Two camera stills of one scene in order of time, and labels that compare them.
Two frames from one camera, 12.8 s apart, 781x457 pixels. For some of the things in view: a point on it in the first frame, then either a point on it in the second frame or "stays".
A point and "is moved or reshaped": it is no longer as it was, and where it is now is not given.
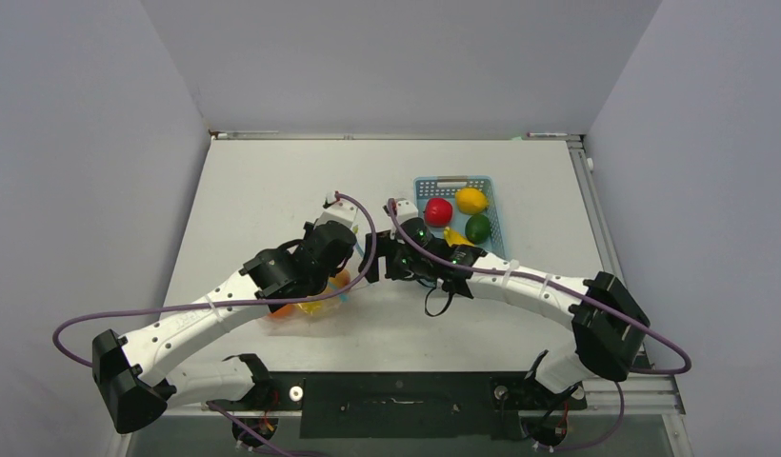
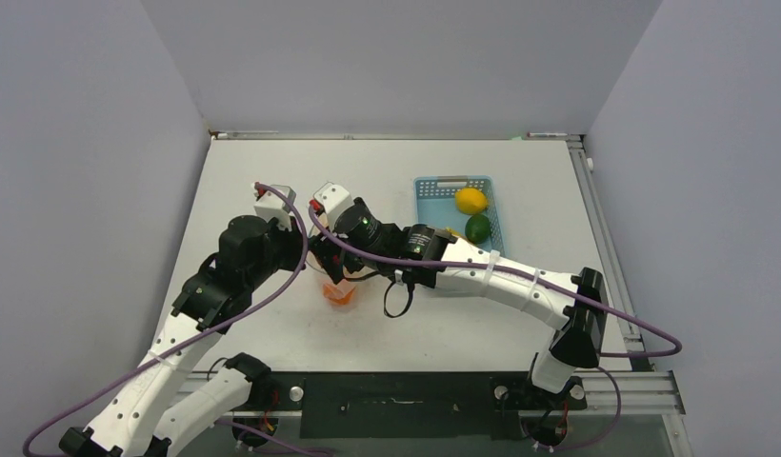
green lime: [477, 228] stays
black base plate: [409, 405] stays
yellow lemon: [471, 201] stays
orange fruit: [286, 311] -> [339, 293]
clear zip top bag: [324, 308] is moved or reshaped
